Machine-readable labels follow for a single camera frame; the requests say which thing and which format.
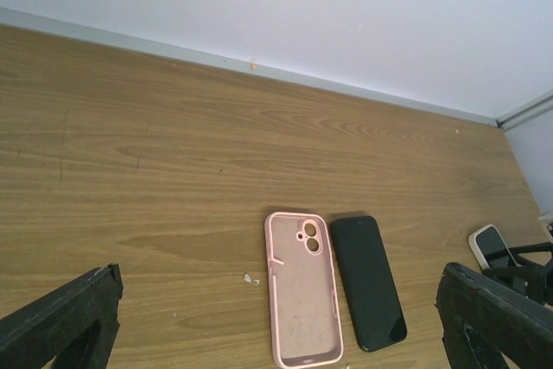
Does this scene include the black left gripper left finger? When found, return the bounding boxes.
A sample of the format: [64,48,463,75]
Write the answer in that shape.
[1,264,124,368]

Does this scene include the right rear aluminium frame post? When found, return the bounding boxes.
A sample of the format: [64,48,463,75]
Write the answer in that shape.
[496,90,553,131]

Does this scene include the pink phone case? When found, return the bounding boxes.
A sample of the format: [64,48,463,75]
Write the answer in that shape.
[264,212,344,368]

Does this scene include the black phone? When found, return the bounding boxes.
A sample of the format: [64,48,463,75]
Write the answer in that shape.
[331,216,407,352]
[468,225,516,270]

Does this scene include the white paper scrap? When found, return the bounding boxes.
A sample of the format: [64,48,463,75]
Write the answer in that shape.
[243,273,260,286]

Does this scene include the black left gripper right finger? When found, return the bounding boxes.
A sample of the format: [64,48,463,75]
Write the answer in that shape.
[435,263,552,368]

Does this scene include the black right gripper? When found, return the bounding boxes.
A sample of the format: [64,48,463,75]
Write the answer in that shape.
[482,242,552,306]

